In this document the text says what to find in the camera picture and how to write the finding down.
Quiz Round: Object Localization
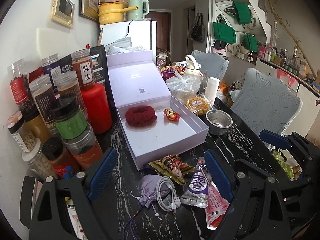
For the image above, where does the red snack packet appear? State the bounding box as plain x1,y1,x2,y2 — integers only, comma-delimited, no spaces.
163,108,180,122

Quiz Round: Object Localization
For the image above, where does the green tote bag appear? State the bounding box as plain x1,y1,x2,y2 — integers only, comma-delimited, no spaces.
213,14,236,44
224,1,252,25
241,33,259,52

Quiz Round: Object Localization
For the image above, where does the white plastic bag bowl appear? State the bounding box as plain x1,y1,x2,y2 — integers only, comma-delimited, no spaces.
165,71,202,105

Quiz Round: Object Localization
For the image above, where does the yellow waffle snack pack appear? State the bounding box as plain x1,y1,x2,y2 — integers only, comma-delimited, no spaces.
185,96,212,115

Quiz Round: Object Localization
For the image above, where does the far grey chair cover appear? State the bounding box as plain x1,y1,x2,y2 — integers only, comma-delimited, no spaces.
191,50,229,80

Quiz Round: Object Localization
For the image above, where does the pink sachet packet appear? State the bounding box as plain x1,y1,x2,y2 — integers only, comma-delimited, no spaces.
205,182,229,230

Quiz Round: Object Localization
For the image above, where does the upper green tote bag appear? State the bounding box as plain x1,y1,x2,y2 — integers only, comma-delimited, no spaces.
224,1,252,25

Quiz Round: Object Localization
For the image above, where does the dark red fluffy scrunchie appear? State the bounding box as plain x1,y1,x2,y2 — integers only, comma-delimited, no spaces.
125,106,157,128

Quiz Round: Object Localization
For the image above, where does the brown label clear jar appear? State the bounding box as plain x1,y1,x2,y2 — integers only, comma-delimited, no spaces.
29,74,58,135

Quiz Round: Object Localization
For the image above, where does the dark hanging handbag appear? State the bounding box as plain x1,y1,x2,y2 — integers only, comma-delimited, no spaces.
189,12,206,43

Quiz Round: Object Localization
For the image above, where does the white charging cable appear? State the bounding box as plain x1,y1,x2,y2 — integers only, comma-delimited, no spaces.
156,175,182,214

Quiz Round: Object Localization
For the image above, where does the orange label clear jar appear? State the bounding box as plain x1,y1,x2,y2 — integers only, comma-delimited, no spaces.
62,122,103,170

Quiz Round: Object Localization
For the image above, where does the steel bowl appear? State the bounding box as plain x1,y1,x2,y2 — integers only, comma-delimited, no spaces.
206,109,233,136

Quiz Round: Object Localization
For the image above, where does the green label black lid jar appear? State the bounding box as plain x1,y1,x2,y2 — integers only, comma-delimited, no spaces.
50,94,87,140

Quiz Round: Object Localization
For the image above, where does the left green tote bag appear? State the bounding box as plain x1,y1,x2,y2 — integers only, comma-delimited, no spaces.
213,14,236,44

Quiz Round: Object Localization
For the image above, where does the near grey chair cover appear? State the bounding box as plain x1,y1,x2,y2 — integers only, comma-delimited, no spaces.
231,68,303,135

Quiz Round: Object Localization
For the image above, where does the white open gift box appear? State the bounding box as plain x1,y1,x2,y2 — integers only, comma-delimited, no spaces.
107,51,209,170

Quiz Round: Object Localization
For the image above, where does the lower green tote bag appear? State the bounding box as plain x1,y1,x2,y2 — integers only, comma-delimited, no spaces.
241,33,259,52

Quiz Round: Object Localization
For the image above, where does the light green kettle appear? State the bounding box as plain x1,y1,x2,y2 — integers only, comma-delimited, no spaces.
127,0,149,21

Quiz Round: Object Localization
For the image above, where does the grey chair cover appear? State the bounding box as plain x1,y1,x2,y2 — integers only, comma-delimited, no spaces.
231,68,303,135
191,50,229,80

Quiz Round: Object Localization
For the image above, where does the red cylindrical canister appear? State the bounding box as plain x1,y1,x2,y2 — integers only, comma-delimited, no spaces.
81,83,113,134

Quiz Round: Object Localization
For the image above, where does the green brown snack packet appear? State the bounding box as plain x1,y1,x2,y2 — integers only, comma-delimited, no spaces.
148,154,195,185

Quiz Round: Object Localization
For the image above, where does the silver purple Gozki packet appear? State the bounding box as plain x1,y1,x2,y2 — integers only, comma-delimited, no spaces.
180,157,212,209

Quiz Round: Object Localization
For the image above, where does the yellow cooking pot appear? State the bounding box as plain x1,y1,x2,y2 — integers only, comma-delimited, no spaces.
98,2,138,25

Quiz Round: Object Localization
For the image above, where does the wall thermostat panel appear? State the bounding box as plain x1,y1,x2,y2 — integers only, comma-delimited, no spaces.
50,0,74,28

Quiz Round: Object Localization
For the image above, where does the lavender drawstring pouch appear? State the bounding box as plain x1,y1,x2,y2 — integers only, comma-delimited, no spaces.
130,174,162,208

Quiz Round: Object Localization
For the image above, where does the red label tall jar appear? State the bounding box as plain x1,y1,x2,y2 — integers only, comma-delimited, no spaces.
71,48,94,90

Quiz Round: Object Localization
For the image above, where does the white refrigerator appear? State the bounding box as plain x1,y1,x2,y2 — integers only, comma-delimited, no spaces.
100,19,157,63

